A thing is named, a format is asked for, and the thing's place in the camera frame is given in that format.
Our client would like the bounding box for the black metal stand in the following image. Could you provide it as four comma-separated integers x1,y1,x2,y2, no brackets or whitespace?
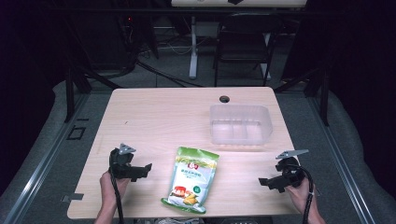
274,66,331,127
63,64,123,124

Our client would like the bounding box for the black folding chair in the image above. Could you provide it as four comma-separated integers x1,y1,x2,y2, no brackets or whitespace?
212,12,285,88

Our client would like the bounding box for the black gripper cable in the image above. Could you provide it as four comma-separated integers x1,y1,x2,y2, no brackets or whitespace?
289,165,316,224
107,157,125,224

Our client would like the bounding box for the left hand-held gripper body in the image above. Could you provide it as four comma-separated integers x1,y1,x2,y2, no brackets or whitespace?
108,143,142,180

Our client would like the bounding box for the white table leg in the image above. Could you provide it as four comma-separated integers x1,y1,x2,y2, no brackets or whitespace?
188,15,201,80

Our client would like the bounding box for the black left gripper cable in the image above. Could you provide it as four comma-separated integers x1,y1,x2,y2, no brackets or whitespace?
107,157,125,224

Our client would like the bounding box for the person's right hand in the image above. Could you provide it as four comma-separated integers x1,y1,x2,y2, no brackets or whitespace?
284,181,318,217

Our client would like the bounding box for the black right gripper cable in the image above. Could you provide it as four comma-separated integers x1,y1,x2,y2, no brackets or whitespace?
289,165,316,224

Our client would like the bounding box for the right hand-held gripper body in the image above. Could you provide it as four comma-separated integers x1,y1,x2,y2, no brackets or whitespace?
272,148,310,191

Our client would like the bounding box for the clear plastic container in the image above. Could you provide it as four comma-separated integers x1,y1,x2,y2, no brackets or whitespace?
208,104,274,147

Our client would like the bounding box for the silver floor rail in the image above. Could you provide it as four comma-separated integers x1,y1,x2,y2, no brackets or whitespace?
306,96,376,224
2,92,90,224

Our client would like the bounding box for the grey tape strip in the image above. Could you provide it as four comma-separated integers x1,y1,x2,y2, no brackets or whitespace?
61,192,85,203

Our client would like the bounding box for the person's left hand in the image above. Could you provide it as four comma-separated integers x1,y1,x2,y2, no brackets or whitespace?
99,170,132,203

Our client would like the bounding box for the green and white food bag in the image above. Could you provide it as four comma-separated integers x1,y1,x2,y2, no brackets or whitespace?
160,146,220,216

